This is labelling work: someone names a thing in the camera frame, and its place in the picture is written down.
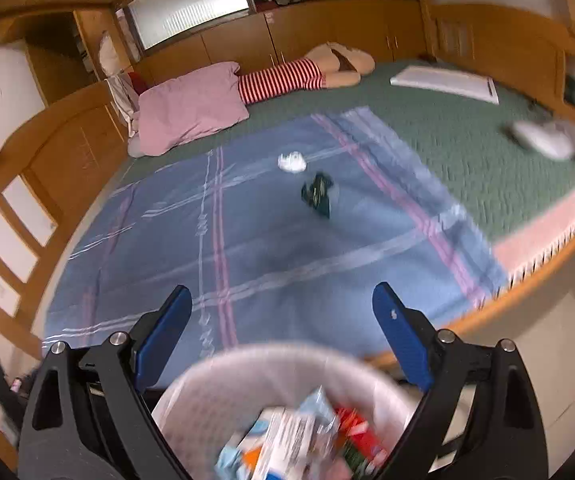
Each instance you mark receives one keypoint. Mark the striped plush doll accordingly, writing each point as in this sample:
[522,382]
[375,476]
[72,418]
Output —
[277,80]

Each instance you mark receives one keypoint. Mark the pink pillow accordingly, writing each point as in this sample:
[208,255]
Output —
[187,110]

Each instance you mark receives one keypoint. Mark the red and white wrapper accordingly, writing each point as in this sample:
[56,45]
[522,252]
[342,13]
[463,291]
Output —
[360,427]

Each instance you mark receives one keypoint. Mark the white carton box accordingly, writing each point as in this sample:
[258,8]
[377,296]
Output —
[292,435]

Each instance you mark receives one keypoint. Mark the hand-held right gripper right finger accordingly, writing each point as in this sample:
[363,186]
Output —
[402,335]

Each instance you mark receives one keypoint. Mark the pale blue wrapper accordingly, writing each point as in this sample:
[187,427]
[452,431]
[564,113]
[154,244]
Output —
[232,452]

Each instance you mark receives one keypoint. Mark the crumpled white paper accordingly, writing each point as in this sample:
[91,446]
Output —
[291,162]

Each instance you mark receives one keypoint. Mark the frosted glass window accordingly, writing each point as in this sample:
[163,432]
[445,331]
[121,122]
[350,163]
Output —
[187,7]

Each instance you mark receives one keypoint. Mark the white fluffy item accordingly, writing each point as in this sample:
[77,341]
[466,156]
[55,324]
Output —
[112,55]

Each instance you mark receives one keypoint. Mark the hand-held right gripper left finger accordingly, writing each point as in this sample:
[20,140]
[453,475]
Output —
[162,335]

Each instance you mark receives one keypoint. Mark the dark green wrapper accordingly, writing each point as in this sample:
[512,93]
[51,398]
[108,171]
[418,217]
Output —
[317,195]

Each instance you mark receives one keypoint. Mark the white handheld appliance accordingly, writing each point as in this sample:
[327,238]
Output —
[547,139]

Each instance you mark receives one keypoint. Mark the white flat board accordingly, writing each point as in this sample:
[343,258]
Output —
[442,84]

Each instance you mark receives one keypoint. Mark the green bed mat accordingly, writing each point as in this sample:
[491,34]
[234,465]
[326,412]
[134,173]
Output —
[467,145]

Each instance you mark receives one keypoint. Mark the wooden bed frame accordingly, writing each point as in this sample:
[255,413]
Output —
[57,135]

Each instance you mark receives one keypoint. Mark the blue plaid blanket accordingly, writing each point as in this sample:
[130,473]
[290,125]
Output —
[292,260]

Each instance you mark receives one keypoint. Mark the white cloth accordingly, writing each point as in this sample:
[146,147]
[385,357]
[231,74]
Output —
[123,105]

